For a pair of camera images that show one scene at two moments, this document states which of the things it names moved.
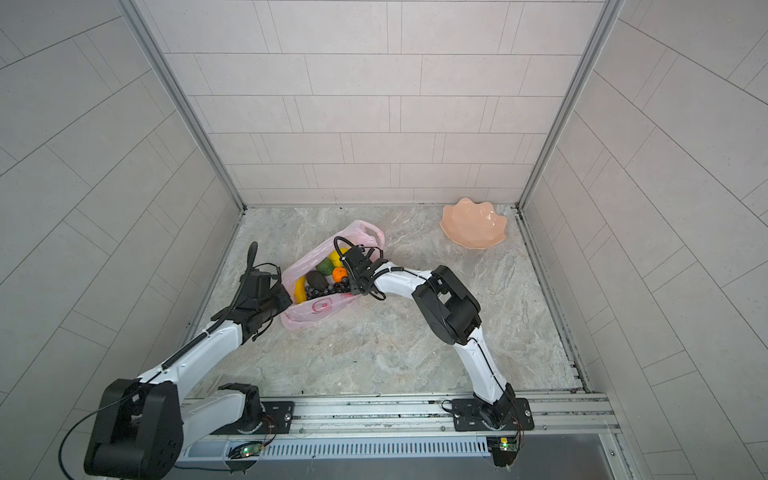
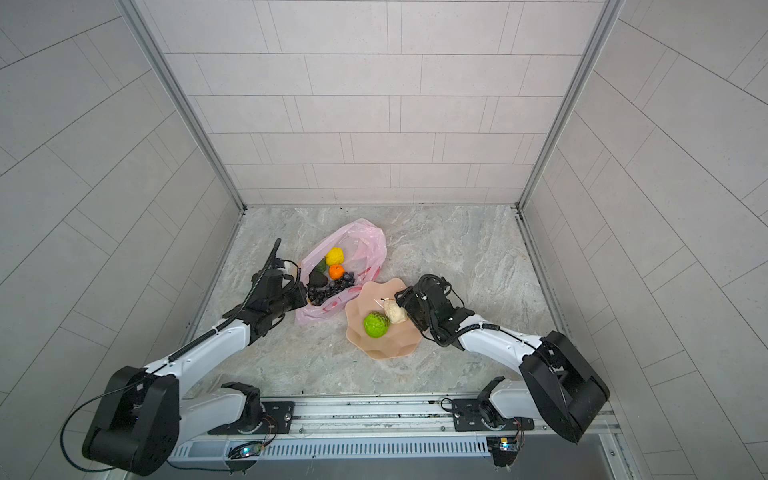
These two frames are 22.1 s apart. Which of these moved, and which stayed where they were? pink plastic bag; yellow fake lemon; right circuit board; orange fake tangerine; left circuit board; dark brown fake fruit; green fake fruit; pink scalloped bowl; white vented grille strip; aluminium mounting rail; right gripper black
Moved: pink scalloped bowl; right gripper black; pink plastic bag; green fake fruit
Stayed: dark brown fake fruit; right circuit board; white vented grille strip; aluminium mounting rail; left circuit board; yellow fake lemon; orange fake tangerine
